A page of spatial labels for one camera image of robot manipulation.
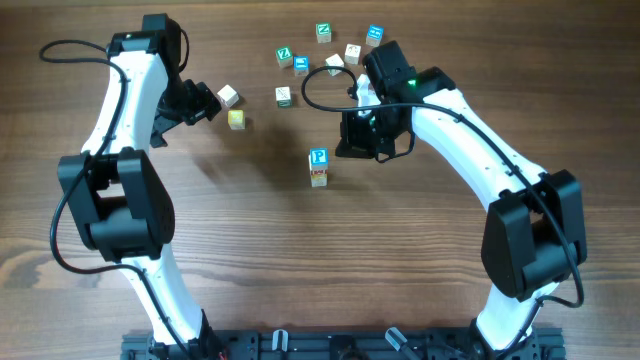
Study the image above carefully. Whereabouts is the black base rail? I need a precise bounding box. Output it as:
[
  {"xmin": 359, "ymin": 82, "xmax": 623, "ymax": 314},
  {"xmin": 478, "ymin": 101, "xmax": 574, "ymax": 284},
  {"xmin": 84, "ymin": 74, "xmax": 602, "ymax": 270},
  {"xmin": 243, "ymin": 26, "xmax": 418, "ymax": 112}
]
[{"xmin": 120, "ymin": 327, "xmax": 567, "ymax": 360}]

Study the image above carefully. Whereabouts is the blue P wooden block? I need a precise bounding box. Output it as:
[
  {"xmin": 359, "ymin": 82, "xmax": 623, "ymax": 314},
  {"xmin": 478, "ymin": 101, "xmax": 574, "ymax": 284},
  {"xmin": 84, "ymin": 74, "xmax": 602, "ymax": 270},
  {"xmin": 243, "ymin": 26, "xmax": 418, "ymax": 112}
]
[{"xmin": 308, "ymin": 148, "xmax": 329, "ymax": 171}]

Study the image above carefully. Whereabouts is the green top left block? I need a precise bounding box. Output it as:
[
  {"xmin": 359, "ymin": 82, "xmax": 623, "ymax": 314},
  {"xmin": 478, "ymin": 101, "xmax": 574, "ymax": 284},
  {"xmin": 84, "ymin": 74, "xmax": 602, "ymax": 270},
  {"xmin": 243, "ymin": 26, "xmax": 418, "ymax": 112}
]
[{"xmin": 275, "ymin": 46, "xmax": 294, "ymax": 68}]

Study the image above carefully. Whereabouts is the blue top far block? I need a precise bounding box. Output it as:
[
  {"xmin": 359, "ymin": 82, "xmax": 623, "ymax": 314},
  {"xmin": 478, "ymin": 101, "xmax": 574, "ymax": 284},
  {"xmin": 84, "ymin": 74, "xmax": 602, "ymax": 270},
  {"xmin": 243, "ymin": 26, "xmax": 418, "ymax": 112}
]
[{"xmin": 365, "ymin": 24, "xmax": 384, "ymax": 47}]

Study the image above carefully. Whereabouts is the red side 2 block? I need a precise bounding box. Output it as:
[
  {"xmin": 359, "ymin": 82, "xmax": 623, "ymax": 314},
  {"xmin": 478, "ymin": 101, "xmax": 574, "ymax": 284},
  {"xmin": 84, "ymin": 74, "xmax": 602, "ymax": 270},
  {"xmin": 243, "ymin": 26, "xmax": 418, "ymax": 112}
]
[{"xmin": 344, "ymin": 44, "xmax": 361, "ymax": 65}]

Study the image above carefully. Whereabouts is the plain animal wooden block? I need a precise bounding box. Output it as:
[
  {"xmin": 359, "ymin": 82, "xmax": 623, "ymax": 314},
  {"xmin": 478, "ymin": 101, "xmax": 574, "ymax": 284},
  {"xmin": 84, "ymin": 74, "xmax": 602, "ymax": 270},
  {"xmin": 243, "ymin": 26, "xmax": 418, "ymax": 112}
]
[{"xmin": 325, "ymin": 54, "xmax": 345, "ymax": 76}]

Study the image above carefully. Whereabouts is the green V wooden block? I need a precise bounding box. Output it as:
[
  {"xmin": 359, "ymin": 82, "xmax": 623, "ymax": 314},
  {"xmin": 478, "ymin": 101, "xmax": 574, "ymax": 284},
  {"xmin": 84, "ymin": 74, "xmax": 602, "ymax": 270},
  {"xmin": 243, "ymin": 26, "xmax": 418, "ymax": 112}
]
[{"xmin": 275, "ymin": 86, "xmax": 293, "ymax": 108}]

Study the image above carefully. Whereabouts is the blue top left block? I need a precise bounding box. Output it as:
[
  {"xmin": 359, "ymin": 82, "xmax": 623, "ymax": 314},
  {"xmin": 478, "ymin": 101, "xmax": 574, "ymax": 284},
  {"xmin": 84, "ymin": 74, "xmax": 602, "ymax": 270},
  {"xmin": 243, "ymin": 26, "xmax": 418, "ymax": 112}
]
[{"xmin": 293, "ymin": 56, "xmax": 310, "ymax": 77}]

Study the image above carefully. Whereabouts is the plain A wooden block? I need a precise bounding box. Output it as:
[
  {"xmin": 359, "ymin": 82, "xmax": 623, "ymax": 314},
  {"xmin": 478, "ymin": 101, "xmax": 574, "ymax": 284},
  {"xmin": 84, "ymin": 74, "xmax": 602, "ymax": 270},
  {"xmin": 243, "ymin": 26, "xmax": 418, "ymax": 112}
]
[{"xmin": 311, "ymin": 176, "xmax": 328, "ymax": 187}]

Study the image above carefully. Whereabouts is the green top far block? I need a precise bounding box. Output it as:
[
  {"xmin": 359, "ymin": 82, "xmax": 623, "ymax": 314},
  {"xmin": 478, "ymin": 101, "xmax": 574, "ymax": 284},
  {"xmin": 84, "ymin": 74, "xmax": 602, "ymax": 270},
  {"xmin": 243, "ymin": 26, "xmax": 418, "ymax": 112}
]
[{"xmin": 315, "ymin": 22, "xmax": 332, "ymax": 44}]

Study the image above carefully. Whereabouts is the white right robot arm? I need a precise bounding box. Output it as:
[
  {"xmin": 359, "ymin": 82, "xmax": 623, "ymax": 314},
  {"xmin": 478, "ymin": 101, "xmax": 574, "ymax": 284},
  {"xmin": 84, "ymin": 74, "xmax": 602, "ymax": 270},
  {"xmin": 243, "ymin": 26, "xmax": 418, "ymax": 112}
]
[{"xmin": 336, "ymin": 68, "xmax": 587, "ymax": 359}]

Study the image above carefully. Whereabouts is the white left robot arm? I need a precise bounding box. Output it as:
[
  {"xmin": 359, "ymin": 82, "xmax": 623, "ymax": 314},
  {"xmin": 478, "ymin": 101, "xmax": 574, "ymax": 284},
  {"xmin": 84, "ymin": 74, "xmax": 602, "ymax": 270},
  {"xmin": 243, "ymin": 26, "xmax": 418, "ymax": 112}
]
[{"xmin": 50, "ymin": 13, "xmax": 226, "ymax": 359}]

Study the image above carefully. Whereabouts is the red M wooden block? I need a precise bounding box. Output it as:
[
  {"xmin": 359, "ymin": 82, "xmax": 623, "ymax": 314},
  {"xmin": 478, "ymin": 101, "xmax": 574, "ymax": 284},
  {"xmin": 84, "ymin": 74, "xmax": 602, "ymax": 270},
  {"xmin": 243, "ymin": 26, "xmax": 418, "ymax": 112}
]
[{"xmin": 310, "ymin": 169, "xmax": 328, "ymax": 180}]

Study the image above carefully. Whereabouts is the plain wooden block left edge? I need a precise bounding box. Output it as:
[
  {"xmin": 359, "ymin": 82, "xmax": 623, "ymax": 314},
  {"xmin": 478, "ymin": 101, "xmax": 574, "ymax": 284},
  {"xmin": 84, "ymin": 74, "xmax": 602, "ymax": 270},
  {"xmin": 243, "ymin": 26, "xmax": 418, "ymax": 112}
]
[{"xmin": 228, "ymin": 110, "xmax": 246, "ymax": 130}]

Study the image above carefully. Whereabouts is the plain wooden block far left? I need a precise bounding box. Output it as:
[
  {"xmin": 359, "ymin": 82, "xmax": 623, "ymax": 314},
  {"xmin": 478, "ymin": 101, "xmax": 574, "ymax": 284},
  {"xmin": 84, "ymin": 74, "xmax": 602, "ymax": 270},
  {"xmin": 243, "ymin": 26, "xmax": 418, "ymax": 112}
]
[{"xmin": 217, "ymin": 85, "xmax": 240, "ymax": 108}]

